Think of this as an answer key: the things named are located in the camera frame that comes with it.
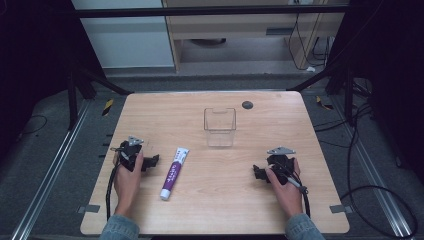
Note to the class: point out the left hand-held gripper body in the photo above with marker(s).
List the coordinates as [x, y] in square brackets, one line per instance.
[128, 151]

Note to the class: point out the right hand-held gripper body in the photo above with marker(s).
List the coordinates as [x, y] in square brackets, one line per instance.
[281, 163]

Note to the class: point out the person's left hand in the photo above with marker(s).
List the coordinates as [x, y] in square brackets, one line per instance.
[126, 186]

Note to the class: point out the person's right hand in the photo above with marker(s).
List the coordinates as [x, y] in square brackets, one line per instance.
[287, 196]

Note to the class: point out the white and purple toothpaste tube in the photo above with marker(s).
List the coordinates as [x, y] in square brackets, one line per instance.
[174, 173]

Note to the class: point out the yellow and black tape strip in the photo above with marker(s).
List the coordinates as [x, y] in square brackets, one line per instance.
[323, 104]
[107, 107]

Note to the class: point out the clear plastic container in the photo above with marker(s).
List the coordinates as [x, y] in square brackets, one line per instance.
[220, 128]

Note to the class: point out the dark round table grommet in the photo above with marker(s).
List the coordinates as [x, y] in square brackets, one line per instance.
[247, 105]

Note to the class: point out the black metal stand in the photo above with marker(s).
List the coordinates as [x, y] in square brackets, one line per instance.
[72, 100]
[348, 96]

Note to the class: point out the white cabinet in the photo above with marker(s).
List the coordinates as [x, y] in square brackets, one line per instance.
[126, 43]

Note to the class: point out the light wooden desk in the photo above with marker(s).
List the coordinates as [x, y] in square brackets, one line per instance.
[233, 30]

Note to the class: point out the grey table bracket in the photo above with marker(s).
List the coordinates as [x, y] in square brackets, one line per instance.
[88, 209]
[340, 209]

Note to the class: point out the aluminium floor rail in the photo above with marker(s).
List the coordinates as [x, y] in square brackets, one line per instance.
[370, 166]
[50, 170]

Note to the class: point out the black metal frame bar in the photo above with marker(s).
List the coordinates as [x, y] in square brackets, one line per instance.
[200, 12]

